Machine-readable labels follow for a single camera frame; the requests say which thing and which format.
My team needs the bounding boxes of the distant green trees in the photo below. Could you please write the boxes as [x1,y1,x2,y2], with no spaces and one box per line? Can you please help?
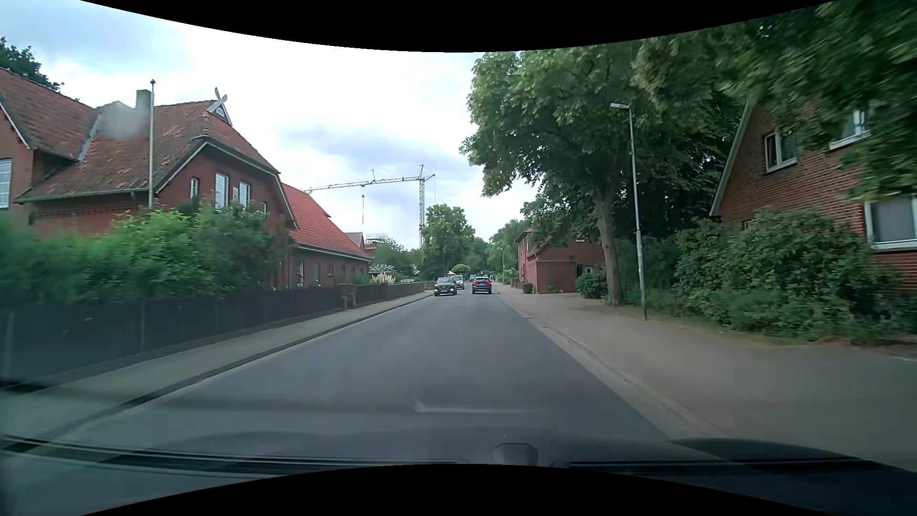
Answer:
[371,204,531,282]

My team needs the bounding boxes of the tall construction crane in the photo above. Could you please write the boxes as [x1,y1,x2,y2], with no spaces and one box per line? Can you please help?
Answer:
[302,165,437,250]

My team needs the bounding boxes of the grey asphalt road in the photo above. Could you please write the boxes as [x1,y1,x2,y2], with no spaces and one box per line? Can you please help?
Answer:
[50,287,671,460]

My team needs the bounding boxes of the small red brick house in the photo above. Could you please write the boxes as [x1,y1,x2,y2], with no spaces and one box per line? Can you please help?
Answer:
[514,228,608,294]

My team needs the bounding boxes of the round green bush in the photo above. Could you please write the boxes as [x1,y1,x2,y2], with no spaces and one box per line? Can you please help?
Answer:
[575,271,610,301]

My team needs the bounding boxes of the low red brick building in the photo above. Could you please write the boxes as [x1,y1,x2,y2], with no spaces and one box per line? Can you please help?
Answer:
[281,183,373,289]

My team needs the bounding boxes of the large green tree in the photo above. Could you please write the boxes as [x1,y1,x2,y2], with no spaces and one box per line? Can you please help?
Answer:
[460,39,742,308]

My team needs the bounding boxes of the grey paved pavement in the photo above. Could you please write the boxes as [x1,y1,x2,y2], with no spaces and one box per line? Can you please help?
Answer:
[0,290,434,438]

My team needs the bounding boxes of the wide reddish paved pavement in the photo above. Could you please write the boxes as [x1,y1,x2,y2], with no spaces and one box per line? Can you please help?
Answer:
[494,284,917,470]

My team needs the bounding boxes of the dark wooden fence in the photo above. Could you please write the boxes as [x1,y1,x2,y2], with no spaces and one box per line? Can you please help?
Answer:
[0,281,425,384]

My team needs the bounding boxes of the green hedge of bushes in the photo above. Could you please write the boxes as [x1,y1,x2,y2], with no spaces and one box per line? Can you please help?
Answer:
[0,201,288,309]

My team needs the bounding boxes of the green bushes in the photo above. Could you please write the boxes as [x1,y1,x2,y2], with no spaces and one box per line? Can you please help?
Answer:
[619,208,917,345]

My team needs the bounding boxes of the grey metal pole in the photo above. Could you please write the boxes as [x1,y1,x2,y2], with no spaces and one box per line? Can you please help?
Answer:
[147,79,157,210]

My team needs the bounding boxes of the large red brick house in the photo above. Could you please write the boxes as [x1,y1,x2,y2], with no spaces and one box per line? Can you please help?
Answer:
[0,68,298,291]

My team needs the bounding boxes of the red brick house white windows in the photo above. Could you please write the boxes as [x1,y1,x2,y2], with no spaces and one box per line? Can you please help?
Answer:
[709,97,917,291]

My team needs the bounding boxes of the overhanging leafy tree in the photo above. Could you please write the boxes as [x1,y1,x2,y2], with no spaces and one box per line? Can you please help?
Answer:
[634,0,917,202]

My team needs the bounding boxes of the grey lamp post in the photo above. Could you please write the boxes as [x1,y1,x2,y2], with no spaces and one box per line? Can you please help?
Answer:
[609,102,649,321]

